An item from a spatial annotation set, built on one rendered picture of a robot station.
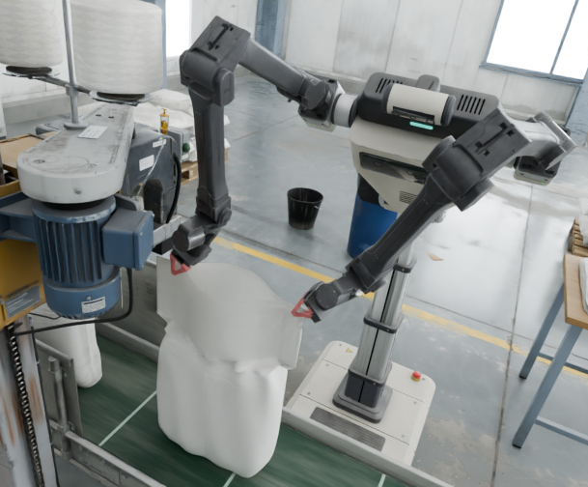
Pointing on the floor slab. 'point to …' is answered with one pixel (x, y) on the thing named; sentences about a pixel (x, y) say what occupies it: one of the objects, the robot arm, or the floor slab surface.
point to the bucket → (303, 207)
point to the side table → (568, 291)
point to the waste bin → (367, 218)
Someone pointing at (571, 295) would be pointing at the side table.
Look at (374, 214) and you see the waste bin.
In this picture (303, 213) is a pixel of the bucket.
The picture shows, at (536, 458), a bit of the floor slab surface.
